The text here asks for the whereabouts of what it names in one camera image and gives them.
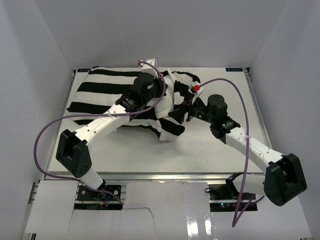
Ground white pillow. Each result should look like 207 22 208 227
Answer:
154 71 180 119

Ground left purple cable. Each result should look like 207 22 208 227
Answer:
33 59 167 207

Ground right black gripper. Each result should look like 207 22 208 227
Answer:
168 94 216 125

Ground aluminium table frame rail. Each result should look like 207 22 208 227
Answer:
243 67 273 155

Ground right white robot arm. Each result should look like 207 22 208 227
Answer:
168 94 307 207

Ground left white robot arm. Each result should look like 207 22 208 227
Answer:
55 73 162 200

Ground left blue corner label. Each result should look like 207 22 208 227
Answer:
77 68 91 73

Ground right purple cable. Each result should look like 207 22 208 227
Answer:
199 78 265 228

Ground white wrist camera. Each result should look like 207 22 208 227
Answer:
138 58 158 76
189 82 204 105

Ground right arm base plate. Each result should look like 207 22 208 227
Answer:
204 184 258 213

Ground purple cable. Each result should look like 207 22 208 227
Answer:
199 78 265 228
33 59 167 207

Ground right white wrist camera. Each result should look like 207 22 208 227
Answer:
189 82 204 105

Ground right blue corner label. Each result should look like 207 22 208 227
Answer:
225 67 244 72

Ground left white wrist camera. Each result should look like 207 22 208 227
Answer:
138 58 158 76

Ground black white striped pillowcase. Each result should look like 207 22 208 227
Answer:
65 67 201 141

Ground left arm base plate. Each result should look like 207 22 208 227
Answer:
74 185 123 211

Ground blue corner label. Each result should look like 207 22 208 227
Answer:
77 68 91 73
225 67 244 72

